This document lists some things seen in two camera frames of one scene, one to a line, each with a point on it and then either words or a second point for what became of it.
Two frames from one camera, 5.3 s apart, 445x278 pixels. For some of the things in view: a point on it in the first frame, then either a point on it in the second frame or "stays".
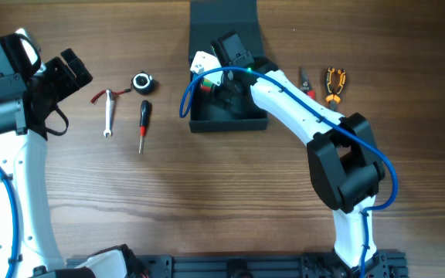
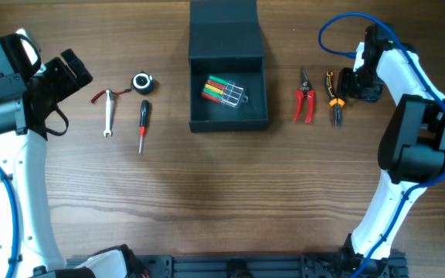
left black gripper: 52,79 stays
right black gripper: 215,91 → 353,86
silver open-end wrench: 108,113 stays
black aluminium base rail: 259,266 stays
